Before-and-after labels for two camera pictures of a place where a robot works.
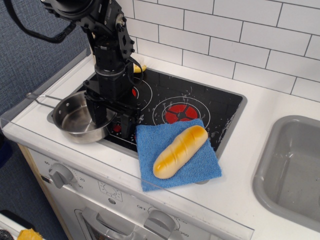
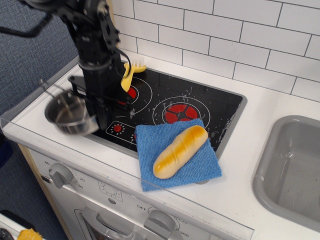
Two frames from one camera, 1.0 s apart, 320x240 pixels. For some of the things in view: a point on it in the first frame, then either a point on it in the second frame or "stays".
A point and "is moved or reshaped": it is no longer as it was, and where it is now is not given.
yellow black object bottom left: [24, 234] stays
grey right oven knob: [160, 223] stays
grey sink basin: [287, 180] stays
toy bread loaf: [180, 151] stays
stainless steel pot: [70, 116] is moved or reshaped
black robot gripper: [115, 88] → [101, 87]
